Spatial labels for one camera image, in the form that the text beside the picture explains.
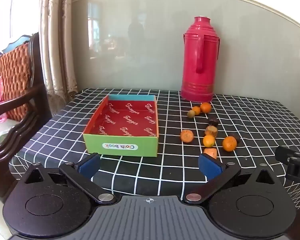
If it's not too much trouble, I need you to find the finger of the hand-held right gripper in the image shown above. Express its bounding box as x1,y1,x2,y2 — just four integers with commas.
275,145,300,166

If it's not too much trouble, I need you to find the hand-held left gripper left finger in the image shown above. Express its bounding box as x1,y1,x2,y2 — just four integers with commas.
20,153,117,205

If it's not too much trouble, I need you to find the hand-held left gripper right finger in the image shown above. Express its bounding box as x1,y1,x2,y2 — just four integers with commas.
186,153,281,204

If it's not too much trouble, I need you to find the pale orange fruit piece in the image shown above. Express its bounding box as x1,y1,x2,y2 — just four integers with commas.
204,148,217,160

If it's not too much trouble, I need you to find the yellow-orange round orange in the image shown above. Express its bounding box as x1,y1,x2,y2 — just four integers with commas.
203,135,215,148

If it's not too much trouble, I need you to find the orange with dark stem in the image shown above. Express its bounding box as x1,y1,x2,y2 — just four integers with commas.
222,135,241,152

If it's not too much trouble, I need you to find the wrinkled orange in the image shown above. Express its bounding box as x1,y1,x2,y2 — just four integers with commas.
180,129,194,143

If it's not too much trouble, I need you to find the red and green cardboard box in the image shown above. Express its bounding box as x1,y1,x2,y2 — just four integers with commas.
83,94,158,157

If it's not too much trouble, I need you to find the black white checked tablecloth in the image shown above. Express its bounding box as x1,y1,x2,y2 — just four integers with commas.
9,87,300,200

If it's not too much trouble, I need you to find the dark wooden chair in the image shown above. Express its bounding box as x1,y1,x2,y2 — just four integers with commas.
0,32,53,203

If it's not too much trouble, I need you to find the red thermos flask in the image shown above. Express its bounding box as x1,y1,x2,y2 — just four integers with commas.
181,16,220,103

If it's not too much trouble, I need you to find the orange quilted cushion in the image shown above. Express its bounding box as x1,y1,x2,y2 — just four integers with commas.
0,42,32,121

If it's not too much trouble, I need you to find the beige patterned curtain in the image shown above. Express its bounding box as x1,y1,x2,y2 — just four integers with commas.
39,0,78,103

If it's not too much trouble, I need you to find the window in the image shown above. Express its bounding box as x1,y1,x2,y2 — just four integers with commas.
0,0,44,54

